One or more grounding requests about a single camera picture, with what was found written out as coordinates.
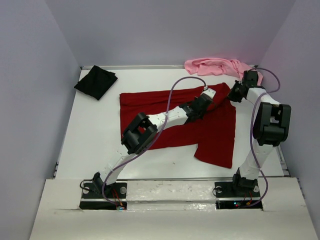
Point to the black folded t shirt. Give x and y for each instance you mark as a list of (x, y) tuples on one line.
[(96, 83)]

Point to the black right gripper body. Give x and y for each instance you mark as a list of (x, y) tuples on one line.
[(235, 92)]

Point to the red t shirt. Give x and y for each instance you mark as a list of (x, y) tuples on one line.
[(214, 134)]

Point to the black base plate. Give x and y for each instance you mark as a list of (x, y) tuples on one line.
[(227, 198), (91, 199)]

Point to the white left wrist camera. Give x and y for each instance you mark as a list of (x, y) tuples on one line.
[(208, 92)]

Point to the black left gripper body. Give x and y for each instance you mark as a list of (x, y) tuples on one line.
[(200, 115)]

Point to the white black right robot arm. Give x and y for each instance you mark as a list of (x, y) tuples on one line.
[(269, 126)]

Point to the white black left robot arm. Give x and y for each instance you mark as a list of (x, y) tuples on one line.
[(144, 130)]

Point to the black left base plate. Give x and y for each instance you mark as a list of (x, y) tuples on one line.
[(91, 199)]

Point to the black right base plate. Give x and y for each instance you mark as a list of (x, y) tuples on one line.
[(227, 198)]

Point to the pink t shirt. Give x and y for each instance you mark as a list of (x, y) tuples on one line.
[(213, 66)]

